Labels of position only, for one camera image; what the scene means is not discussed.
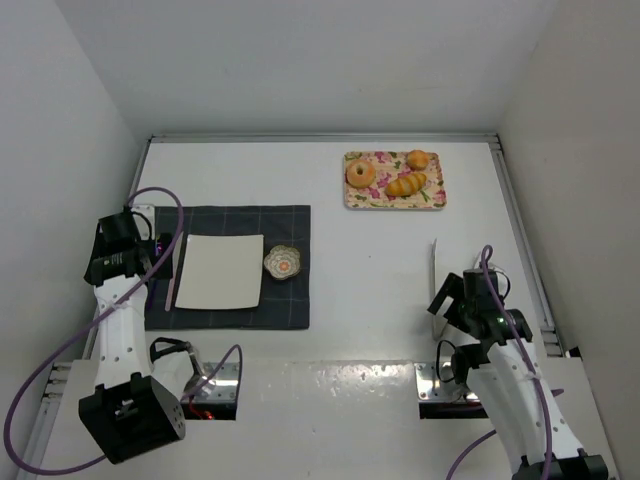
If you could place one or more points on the floral rectangular tray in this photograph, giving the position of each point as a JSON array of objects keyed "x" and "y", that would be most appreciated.
[{"x": 389, "y": 166}]

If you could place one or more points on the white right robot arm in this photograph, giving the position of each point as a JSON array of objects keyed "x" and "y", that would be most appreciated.
[{"x": 501, "y": 368}]

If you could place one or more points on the sugared donut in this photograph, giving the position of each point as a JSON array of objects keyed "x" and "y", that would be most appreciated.
[{"x": 360, "y": 173}]

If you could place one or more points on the pink handled knife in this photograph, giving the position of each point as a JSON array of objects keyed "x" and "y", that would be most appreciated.
[{"x": 176, "y": 255}]

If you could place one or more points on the small round bun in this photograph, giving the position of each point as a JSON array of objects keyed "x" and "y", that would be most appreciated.
[{"x": 418, "y": 160}]

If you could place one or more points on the dark checked placemat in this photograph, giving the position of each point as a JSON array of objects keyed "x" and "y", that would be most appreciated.
[{"x": 283, "y": 305}]

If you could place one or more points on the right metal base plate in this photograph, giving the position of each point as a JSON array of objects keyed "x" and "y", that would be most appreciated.
[{"x": 431, "y": 390}]

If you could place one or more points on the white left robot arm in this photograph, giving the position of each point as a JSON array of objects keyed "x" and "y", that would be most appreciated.
[{"x": 136, "y": 405}]

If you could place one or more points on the small floral dish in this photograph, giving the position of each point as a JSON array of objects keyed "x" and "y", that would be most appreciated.
[{"x": 282, "y": 262}]

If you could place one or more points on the striped long bread roll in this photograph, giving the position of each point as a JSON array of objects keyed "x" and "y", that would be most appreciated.
[{"x": 406, "y": 185}]

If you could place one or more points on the metal base plate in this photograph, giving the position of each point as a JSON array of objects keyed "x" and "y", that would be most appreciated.
[
  {"x": 221, "y": 388},
  {"x": 431, "y": 390}
]

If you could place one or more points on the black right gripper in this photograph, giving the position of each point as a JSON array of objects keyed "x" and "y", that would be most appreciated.
[{"x": 445, "y": 295}]

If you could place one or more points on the metal bread tongs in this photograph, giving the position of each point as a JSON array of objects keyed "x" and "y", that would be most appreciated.
[{"x": 438, "y": 322}]

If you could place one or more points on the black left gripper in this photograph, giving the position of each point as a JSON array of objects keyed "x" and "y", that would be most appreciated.
[{"x": 163, "y": 255}]

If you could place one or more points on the white square plate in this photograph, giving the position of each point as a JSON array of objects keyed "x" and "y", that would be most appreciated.
[{"x": 221, "y": 273}]

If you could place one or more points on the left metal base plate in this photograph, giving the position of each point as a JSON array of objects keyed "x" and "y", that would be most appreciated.
[{"x": 221, "y": 388}]

